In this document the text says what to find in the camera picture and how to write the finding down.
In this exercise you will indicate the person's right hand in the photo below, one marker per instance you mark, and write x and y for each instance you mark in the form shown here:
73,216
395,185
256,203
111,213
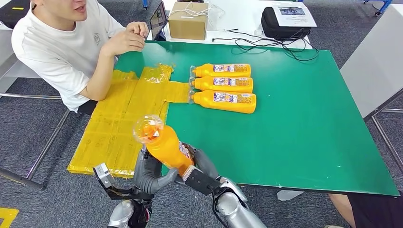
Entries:
122,42

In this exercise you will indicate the person's left hand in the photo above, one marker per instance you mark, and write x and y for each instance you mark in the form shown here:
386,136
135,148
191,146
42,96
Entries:
140,26

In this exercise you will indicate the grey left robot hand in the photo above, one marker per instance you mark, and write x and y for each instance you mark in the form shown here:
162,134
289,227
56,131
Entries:
148,176

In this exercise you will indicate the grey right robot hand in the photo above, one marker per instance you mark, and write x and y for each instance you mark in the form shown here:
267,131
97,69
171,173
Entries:
206,163

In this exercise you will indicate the orange detergent bottle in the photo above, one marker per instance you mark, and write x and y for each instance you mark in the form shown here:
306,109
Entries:
167,148
226,106
220,88
205,70

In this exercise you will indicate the person's right forearm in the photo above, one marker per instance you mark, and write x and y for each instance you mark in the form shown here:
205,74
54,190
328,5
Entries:
97,78

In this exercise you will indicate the black tablet on stand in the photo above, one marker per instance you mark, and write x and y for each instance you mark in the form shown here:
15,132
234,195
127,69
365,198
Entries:
158,20

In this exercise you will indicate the brown cardboard box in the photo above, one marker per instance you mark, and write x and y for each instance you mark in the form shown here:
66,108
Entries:
186,28

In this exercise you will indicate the yellow taped cardboard mat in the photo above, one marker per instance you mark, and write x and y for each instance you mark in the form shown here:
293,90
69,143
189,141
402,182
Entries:
110,132

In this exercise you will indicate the person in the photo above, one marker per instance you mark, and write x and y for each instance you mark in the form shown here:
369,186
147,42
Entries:
371,210
56,53

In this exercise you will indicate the white table support block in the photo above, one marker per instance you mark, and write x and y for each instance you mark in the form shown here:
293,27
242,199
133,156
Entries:
289,195

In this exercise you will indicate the white table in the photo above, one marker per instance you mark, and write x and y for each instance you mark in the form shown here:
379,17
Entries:
239,15

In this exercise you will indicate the black case with yellow tag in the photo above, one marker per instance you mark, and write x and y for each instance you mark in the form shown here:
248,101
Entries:
12,15

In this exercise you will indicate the white power adapter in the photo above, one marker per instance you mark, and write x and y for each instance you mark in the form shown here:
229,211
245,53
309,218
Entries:
258,32

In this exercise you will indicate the black zip case with paper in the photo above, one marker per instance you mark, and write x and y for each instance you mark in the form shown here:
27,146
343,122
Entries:
274,28

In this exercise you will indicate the printed paper sheet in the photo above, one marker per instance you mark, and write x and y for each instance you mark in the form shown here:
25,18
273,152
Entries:
293,19

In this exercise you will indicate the grey table with metal legs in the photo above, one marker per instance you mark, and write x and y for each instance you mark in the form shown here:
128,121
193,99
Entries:
374,63

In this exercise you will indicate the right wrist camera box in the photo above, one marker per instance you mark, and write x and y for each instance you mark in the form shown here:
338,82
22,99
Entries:
201,182

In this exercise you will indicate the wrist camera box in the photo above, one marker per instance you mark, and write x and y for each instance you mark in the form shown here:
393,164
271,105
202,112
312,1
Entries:
201,182
102,174

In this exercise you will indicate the blue frame leg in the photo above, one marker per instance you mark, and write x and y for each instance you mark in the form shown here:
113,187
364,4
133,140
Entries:
144,3

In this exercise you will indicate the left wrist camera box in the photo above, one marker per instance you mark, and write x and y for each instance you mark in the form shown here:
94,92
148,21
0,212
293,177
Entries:
102,174

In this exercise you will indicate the grey metal frame table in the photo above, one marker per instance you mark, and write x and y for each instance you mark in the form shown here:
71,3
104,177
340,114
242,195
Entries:
19,180

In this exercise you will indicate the blue metal frame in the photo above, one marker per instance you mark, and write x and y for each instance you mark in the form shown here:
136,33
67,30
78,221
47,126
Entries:
382,6

